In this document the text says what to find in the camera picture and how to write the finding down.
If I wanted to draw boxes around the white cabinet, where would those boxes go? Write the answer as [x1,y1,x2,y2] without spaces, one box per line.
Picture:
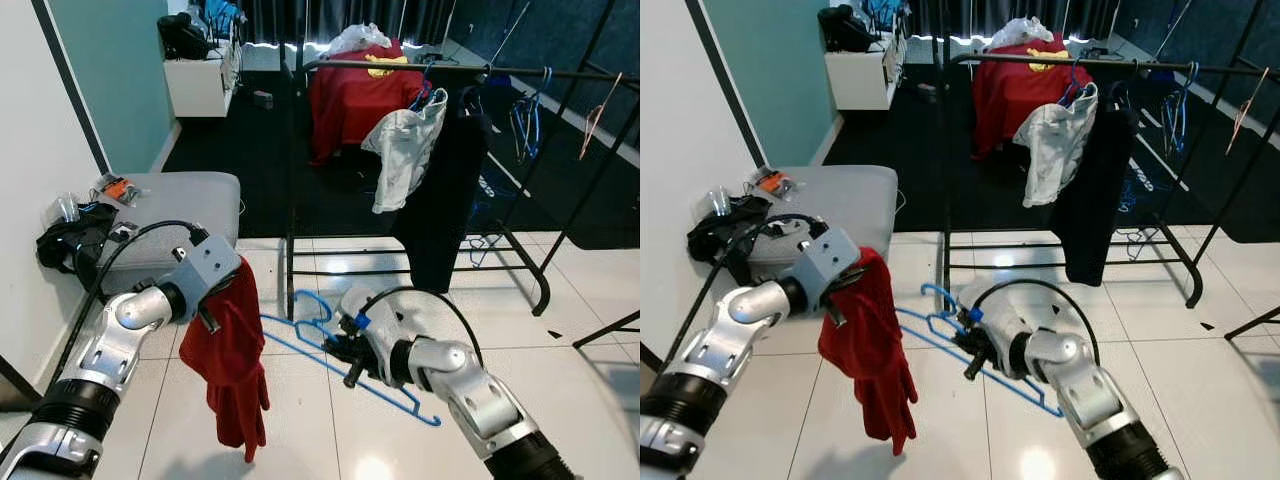
[825,38,909,111]
[163,42,244,119]

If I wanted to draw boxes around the dark navy garment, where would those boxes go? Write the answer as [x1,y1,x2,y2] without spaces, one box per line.
[1050,105,1141,286]
[392,110,493,293]

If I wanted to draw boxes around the blue hangers bundle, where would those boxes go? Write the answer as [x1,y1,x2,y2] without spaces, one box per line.
[1160,62,1199,156]
[508,68,553,161]

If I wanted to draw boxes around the tangled blue wire hangers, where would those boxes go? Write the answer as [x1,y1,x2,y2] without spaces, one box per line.
[1115,170,1161,263]
[462,175,506,269]

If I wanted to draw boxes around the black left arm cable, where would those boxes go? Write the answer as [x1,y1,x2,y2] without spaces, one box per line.
[680,213,831,351]
[50,220,211,391]

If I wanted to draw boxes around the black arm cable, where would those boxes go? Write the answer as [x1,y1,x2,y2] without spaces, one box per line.
[972,278,1101,366]
[358,287,486,366]
[680,213,831,351]
[50,220,211,391]

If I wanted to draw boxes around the black floor rug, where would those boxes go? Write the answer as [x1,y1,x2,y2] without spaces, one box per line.
[822,60,1280,244]
[160,65,641,251]

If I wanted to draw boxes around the white plastic bag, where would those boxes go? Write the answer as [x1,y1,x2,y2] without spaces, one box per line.
[988,17,1054,49]
[325,22,393,56]

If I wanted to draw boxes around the blue head mop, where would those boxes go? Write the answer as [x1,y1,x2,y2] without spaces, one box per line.
[1150,0,1196,66]
[488,0,533,71]

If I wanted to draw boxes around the black tripod stand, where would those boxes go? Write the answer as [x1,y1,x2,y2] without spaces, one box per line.
[1225,305,1280,341]
[573,310,641,349]

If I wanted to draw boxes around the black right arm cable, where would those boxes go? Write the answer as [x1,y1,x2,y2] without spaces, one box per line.
[358,287,486,366]
[972,278,1101,366]

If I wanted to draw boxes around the red cloth covered table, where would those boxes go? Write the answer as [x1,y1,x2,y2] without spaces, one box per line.
[308,40,436,166]
[970,35,1096,159]

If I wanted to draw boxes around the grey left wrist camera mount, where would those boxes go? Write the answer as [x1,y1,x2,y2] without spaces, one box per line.
[170,235,244,321]
[795,228,863,311]

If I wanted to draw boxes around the dark curtain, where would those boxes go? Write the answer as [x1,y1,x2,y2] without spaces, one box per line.
[240,0,486,49]
[905,0,1121,43]

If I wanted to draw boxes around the orange hanger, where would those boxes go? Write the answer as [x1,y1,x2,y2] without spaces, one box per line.
[1225,67,1269,156]
[580,72,623,161]

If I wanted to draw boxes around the dark red T-shirt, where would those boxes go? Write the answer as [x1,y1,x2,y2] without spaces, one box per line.
[818,247,919,457]
[180,258,271,464]

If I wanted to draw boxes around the blue plastic hanger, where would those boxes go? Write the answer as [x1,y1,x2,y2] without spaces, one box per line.
[898,283,1064,418]
[262,290,442,428]
[1055,60,1093,106]
[410,65,448,111]

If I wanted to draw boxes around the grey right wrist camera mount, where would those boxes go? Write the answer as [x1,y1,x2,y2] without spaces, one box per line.
[958,280,1031,346]
[338,287,403,351]

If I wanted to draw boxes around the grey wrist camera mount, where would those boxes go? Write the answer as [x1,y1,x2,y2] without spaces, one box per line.
[795,228,863,311]
[170,235,244,321]
[958,280,1031,346]
[338,287,403,351]

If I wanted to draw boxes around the black metal clothes rack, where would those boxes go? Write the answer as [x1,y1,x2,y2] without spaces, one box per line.
[285,0,641,346]
[940,0,1280,309]

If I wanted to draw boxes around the black strapped bag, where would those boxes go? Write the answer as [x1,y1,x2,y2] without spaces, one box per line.
[37,200,119,301]
[688,195,776,286]

